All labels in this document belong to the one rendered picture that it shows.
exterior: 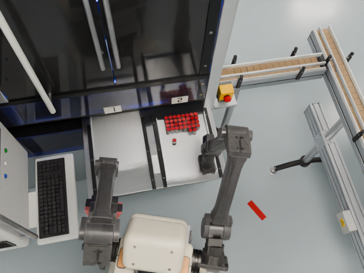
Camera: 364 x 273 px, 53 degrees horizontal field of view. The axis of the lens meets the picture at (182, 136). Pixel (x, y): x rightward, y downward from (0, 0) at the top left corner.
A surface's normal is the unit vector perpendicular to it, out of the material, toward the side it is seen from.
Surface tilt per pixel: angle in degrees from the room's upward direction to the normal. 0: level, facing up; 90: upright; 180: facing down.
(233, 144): 13
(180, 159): 0
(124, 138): 0
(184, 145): 0
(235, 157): 56
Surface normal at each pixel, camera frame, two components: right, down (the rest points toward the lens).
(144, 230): 0.12, -0.92
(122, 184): 0.04, -0.42
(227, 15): 0.18, 0.89
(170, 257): -0.07, 0.37
